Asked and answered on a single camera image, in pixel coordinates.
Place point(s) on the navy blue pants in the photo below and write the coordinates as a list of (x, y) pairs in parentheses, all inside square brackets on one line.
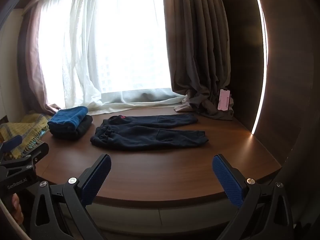
[(147, 135)]

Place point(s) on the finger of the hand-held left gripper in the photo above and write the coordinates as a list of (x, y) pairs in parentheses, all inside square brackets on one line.
[(11, 142), (37, 153)]

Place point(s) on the grey fabric panel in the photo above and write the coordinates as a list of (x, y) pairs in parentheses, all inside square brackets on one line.
[(140, 95)]

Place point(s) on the person's left hand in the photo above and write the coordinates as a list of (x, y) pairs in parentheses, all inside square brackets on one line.
[(17, 210)]

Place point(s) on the brown heavy curtain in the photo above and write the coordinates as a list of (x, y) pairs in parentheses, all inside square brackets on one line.
[(197, 42)]

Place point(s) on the yellow woven blanket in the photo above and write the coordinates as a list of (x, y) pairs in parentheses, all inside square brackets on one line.
[(22, 132)]

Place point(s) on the pink side curtain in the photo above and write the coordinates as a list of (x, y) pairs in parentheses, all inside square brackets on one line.
[(35, 75)]

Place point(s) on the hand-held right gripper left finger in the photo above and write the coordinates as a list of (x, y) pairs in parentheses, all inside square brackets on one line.
[(96, 177)]

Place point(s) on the folded blue garment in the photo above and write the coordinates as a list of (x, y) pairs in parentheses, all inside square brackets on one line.
[(67, 118)]

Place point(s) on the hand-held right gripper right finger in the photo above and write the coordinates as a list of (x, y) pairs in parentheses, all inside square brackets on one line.
[(228, 180)]

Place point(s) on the white sheer curtain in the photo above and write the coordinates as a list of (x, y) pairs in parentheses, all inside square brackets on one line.
[(82, 55)]

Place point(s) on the smartphone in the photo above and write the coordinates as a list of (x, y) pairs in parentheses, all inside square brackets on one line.
[(224, 100)]

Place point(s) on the folded black garment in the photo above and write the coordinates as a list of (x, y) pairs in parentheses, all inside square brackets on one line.
[(80, 130)]

